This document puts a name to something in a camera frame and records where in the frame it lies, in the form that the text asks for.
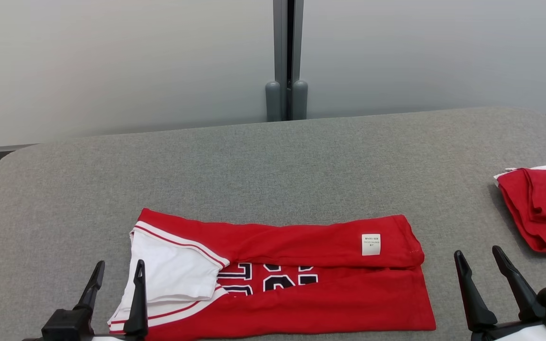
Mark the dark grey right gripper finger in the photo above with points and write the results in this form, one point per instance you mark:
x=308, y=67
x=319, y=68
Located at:
x=477, y=303
x=519, y=289

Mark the red basketball jersey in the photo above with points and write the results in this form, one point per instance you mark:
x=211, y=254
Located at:
x=325, y=303

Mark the grey partition post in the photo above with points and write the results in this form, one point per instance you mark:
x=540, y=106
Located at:
x=286, y=57

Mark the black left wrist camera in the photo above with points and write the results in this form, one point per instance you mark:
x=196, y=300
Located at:
x=67, y=327

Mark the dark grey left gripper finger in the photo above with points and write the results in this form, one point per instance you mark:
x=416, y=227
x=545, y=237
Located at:
x=92, y=289
x=139, y=308

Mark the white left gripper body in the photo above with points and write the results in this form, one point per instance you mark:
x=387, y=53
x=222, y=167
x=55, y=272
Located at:
x=112, y=339

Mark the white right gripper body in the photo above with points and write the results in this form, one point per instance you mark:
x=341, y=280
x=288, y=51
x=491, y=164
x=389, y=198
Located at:
x=510, y=334

